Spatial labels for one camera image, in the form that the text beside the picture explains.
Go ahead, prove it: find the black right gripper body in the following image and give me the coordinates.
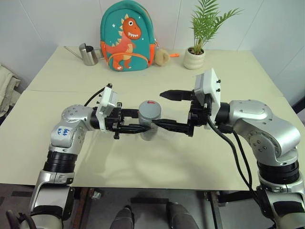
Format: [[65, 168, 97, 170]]
[[187, 91, 213, 138]]

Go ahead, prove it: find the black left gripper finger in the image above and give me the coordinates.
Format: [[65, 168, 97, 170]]
[[118, 124, 150, 135], [121, 108, 140, 120]]

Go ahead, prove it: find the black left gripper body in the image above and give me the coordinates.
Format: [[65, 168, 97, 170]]
[[104, 102, 125, 140]]

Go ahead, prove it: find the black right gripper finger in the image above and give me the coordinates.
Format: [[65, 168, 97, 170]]
[[159, 89, 195, 102], [152, 118, 190, 135]]

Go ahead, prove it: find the grey jar lid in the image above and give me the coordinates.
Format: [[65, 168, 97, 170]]
[[138, 100, 163, 121]]

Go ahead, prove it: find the white ribbed plant pot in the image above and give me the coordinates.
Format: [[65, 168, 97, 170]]
[[183, 46, 206, 71]]

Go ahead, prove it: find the stainless steel watering can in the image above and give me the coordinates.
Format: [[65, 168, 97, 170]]
[[64, 42, 100, 66]]

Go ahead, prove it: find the green palm plant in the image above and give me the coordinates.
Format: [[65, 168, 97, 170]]
[[190, 0, 244, 54]]

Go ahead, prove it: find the teal dinosaur backpack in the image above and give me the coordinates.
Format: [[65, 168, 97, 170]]
[[100, 0, 157, 72]]

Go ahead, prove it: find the dark rounded shape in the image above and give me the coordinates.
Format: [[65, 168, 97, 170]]
[[166, 202, 199, 229], [112, 206, 134, 229]]

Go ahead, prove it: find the beige cloth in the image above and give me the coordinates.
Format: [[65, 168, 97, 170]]
[[0, 63, 22, 118]]

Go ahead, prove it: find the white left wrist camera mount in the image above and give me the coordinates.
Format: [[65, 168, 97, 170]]
[[97, 86, 119, 132]]

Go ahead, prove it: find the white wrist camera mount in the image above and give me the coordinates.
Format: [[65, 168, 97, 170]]
[[193, 68, 222, 130], [97, 86, 119, 132]]

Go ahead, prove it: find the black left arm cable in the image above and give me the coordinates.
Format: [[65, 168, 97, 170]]
[[83, 83, 113, 107]]

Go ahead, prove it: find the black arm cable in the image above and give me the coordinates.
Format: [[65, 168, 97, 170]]
[[83, 83, 113, 107], [204, 95, 271, 217]]

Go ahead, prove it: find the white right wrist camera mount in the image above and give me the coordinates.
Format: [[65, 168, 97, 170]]
[[193, 68, 222, 130]]

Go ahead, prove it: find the beige plush pompom keychain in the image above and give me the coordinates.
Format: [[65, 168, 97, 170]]
[[154, 47, 171, 66]]

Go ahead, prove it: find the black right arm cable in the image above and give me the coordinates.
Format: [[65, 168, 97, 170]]
[[204, 95, 271, 217]]

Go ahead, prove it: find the black metal table frame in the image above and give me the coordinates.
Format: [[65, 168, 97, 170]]
[[204, 190, 261, 229]]

